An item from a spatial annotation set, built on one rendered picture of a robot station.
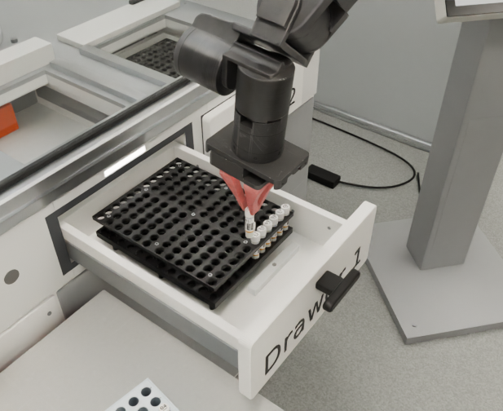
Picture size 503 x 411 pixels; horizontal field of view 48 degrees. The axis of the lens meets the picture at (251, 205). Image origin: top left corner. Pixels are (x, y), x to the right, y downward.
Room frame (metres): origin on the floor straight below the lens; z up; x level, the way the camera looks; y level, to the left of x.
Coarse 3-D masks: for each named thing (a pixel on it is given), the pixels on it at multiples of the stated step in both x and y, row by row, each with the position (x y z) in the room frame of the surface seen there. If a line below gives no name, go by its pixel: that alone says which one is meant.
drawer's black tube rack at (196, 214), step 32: (128, 192) 0.64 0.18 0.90; (160, 192) 0.64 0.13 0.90; (192, 192) 0.65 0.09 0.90; (224, 192) 0.64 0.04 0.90; (128, 224) 0.58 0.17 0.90; (160, 224) 0.58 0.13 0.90; (192, 224) 0.58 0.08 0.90; (224, 224) 0.58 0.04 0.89; (256, 224) 0.61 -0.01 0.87; (160, 256) 0.51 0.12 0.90; (192, 256) 0.51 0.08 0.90; (224, 256) 0.54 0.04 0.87; (192, 288) 0.49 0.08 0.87; (224, 288) 0.49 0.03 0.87
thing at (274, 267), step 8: (288, 248) 0.58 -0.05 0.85; (296, 248) 0.58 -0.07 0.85; (280, 256) 0.56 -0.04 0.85; (288, 256) 0.56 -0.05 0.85; (272, 264) 0.55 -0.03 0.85; (280, 264) 0.55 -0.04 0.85; (264, 272) 0.53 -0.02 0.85; (272, 272) 0.53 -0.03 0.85; (256, 280) 0.52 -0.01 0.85; (264, 280) 0.52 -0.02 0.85; (248, 288) 0.51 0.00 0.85; (256, 288) 0.51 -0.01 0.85
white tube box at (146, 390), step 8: (144, 384) 0.39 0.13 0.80; (152, 384) 0.39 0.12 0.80; (128, 392) 0.38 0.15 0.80; (136, 392) 0.38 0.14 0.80; (144, 392) 0.39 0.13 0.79; (152, 392) 0.38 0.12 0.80; (160, 392) 0.38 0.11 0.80; (120, 400) 0.37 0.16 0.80; (128, 400) 0.37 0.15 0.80; (136, 400) 0.37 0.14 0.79; (144, 400) 0.37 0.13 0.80; (152, 400) 0.37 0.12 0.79; (160, 400) 0.37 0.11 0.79; (168, 400) 0.37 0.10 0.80; (112, 408) 0.36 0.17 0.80; (120, 408) 0.36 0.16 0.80; (128, 408) 0.36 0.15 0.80; (136, 408) 0.36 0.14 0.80; (144, 408) 0.36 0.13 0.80; (152, 408) 0.36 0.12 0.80; (176, 408) 0.36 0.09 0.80
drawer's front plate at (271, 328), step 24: (360, 216) 0.56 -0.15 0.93; (336, 240) 0.52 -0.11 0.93; (360, 240) 0.56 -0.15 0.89; (312, 264) 0.47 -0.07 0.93; (336, 264) 0.50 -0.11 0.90; (360, 264) 0.57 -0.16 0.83; (288, 288) 0.44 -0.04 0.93; (312, 288) 0.46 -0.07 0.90; (264, 312) 0.40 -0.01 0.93; (288, 312) 0.41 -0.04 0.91; (240, 336) 0.37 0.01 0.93; (264, 336) 0.38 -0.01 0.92; (240, 360) 0.36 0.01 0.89; (264, 360) 0.38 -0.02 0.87; (240, 384) 0.36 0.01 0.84; (264, 384) 0.38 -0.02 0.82
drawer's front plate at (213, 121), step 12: (300, 72) 1.02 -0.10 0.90; (300, 84) 1.02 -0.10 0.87; (300, 96) 1.03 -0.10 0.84; (216, 108) 0.83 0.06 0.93; (228, 108) 0.84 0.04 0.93; (204, 120) 0.81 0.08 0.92; (216, 120) 0.81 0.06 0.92; (228, 120) 0.84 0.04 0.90; (204, 132) 0.81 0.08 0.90; (204, 144) 0.81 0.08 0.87
